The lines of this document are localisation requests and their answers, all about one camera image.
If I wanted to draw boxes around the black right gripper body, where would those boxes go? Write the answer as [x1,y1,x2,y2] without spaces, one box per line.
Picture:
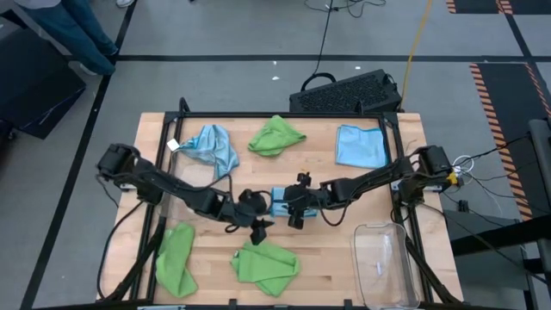
[283,183,331,214]

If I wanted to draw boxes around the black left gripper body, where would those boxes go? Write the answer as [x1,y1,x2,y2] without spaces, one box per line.
[224,204,274,230]

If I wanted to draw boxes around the light blue microfiber towel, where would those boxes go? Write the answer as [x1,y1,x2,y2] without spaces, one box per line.
[269,185,320,219]
[334,123,390,170]

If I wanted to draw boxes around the green microfiber towel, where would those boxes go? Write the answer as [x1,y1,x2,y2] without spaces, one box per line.
[247,114,308,158]
[230,239,301,299]
[154,221,200,299]

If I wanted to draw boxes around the blue towel with white tag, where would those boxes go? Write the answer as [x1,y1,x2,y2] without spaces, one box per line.
[166,123,241,178]

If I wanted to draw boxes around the black perforated computer case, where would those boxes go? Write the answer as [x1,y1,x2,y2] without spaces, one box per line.
[288,68,405,115]

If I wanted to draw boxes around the black metal stand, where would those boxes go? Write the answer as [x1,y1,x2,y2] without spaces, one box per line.
[443,118,551,310]

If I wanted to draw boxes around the black mat with hazard stripes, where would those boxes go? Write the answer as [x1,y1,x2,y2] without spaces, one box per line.
[445,0,551,16]
[468,62,551,221]

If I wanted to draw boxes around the black floor platform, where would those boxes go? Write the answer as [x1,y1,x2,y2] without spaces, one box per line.
[0,9,87,140]

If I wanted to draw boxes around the person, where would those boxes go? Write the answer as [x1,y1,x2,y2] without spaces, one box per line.
[12,0,137,78]

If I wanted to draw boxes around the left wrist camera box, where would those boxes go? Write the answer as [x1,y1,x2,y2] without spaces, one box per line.
[238,188,269,213]

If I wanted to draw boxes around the black metal table frame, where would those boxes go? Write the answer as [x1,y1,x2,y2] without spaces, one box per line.
[96,96,464,310]

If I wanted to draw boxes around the black base cable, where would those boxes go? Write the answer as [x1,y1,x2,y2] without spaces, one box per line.
[96,200,146,299]

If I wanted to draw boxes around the black floor cable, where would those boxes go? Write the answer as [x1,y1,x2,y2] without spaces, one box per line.
[300,0,388,92]

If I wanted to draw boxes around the white coiled cable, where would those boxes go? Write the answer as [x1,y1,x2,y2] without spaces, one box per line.
[452,154,475,174]

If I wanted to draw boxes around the yellow floor cable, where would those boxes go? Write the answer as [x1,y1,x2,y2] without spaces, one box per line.
[398,0,434,111]

